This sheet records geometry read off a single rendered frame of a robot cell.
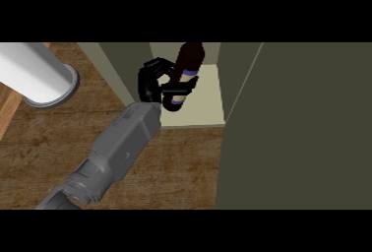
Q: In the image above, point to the dark wine bottle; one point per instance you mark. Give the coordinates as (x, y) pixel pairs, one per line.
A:
(191, 56)

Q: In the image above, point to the dark olive cabinet door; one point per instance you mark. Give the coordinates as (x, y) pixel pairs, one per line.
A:
(301, 131)

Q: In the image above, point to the pale wooden board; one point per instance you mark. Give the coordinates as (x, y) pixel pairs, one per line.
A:
(8, 108)

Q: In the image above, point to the olive grey cabinet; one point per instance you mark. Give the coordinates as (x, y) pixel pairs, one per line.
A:
(205, 108)

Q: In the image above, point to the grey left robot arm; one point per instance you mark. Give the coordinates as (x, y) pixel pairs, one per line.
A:
(128, 138)

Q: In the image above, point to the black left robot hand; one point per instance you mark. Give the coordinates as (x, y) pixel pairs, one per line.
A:
(148, 85)

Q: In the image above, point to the white cylinder with grey rim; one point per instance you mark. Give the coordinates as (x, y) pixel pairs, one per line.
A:
(35, 72)

